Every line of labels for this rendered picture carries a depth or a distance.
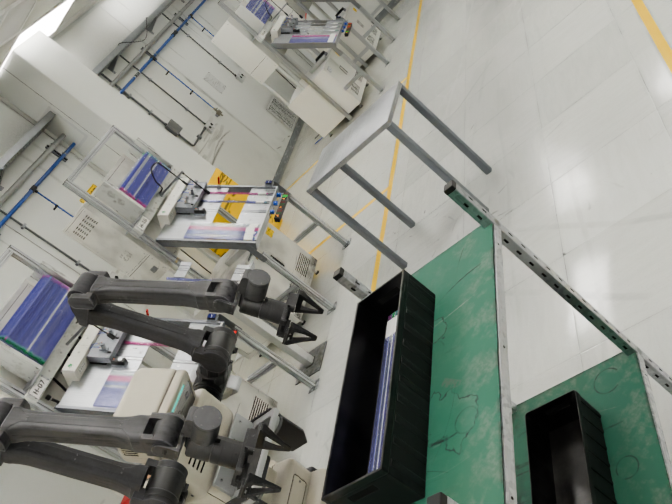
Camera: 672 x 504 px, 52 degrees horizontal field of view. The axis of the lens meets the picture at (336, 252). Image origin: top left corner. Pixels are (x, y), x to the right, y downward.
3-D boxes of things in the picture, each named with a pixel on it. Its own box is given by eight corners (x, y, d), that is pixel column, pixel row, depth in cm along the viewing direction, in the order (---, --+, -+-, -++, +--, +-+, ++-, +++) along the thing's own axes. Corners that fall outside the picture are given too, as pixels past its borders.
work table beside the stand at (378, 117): (489, 213, 385) (387, 121, 359) (402, 270, 427) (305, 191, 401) (492, 167, 417) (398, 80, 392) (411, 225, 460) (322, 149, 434)
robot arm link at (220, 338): (206, 353, 192) (200, 368, 188) (204, 328, 186) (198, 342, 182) (238, 359, 191) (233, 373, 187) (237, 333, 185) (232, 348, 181)
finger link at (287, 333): (323, 315, 171) (287, 304, 171) (318, 336, 166) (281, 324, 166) (317, 333, 176) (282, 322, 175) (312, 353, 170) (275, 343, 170)
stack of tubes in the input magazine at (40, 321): (86, 298, 397) (46, 271, 388) (44, 363, 357) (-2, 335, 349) (77, 308, 404) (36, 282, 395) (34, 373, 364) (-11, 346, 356)
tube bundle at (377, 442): (397, 323, 175) (387, 316, 174) (416, 310, 171) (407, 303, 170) (377, 500, 136) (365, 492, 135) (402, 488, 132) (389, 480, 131)
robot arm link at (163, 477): (151, 488, 159) (143, 509, 155) (147, 463, 152) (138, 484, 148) (190, 495, 158) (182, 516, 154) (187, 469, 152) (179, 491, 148)
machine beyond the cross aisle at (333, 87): (393, 57, 809) (268, -61, 748) (386, 87, 746) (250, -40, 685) (319, 129, 884) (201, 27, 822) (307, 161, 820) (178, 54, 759)
